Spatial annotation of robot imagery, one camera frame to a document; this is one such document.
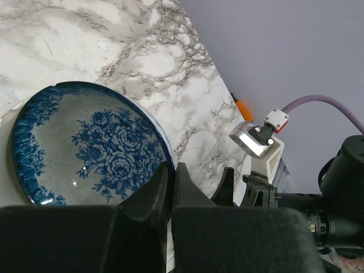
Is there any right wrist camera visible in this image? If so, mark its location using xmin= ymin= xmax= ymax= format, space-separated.
xmin=229 ymin=109 xmax=289 ymax=184

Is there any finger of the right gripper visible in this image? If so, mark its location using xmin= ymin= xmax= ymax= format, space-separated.
xmin=211 ymin=167 xmax=237 ymax=207

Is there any blue floral bowl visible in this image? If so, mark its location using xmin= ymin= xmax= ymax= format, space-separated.
xmin=11 ymin=81 xmax=174 ymax=206

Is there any orange clamp handle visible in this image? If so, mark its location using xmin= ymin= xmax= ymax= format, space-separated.
xmin=230 ymin=93 xmax=254 ymax=122

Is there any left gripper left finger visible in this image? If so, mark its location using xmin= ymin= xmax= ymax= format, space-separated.
xmin=1 ymin=163 xmax=169 ymax=272

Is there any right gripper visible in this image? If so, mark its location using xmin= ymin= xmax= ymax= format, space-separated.
xmin=241 ymin=135 xmax=363 ymax=249

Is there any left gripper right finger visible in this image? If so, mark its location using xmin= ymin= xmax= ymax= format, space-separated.
xmin=172 ymin=163 xmax=324 ymax=272

